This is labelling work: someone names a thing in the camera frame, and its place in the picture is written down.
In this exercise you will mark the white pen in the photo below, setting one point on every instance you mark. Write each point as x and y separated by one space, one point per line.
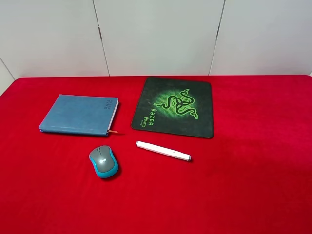
163 151

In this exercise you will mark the grey teal computer mouse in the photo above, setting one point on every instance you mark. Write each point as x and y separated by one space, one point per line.
104 162

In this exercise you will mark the blue hardcover notebook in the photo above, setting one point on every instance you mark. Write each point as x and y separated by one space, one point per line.
80 115

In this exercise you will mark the black green Razer mousepad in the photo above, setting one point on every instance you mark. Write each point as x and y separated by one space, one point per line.
175 106

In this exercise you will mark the red table cloth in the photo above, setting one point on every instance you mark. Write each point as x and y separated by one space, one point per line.
253 177

